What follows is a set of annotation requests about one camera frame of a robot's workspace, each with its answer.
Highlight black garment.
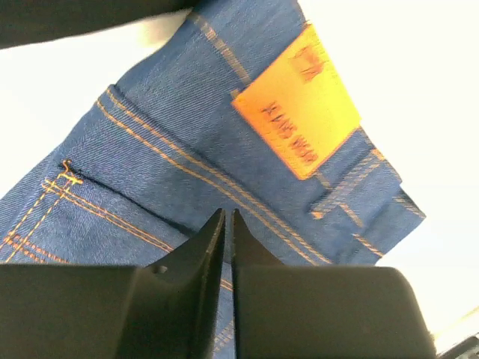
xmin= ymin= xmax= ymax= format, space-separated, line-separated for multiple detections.
xmin=1 ymin=0 xmax=198 ymax=49

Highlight dark blue denim trousers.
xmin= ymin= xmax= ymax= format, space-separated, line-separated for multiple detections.
xmin=1 ymin=1 xmax=424 ymax=358

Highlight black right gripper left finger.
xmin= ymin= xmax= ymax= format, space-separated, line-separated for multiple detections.
xmin=1 ymin=210 xmax=225 ymax=358

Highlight aluminium front frame rail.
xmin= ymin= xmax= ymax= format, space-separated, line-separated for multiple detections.
xmin=433 ymin=306 xmax=479 ymax=356

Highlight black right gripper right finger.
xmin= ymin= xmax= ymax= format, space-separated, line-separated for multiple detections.
xmin=232 ymin=211 xmax=436 ymax=358

